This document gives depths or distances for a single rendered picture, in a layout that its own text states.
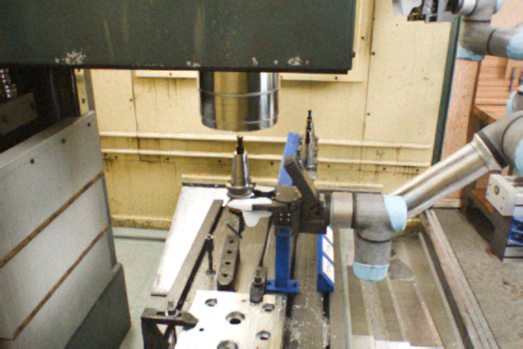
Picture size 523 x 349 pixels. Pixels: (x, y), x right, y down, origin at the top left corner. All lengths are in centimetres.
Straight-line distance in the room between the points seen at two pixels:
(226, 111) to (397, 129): 124
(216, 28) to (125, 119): 140
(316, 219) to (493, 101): 291
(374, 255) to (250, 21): 54
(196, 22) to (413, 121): 136
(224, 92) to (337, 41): 22
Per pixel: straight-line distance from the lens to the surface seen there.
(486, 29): 141
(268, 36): 77
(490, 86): 375
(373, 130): 199
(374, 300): 166
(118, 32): 83
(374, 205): 97
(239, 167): 95
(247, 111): 85
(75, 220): 125
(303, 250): 157
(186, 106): 204
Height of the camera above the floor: 174
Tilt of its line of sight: 22 degrees down
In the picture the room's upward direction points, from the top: straight up
